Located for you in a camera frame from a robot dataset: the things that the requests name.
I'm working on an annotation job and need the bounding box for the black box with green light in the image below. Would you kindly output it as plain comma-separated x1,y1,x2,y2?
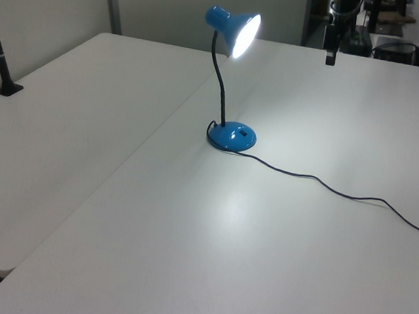
344,24,375,57

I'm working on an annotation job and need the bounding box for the black camera pole with base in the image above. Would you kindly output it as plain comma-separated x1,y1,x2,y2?
0,0,33,98

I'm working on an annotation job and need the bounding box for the blue gooseneck desk lamp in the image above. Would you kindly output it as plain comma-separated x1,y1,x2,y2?
190,4,271,156

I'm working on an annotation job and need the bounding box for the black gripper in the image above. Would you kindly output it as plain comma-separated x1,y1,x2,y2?
321,23,343,67

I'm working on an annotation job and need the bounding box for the black upright post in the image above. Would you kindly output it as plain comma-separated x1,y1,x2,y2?
367,0,384,34

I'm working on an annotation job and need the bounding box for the black lamp power cable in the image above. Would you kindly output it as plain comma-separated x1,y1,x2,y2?
197,120,419,241

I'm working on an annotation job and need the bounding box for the black electronics box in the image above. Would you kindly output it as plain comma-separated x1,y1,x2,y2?
369,38,419,66

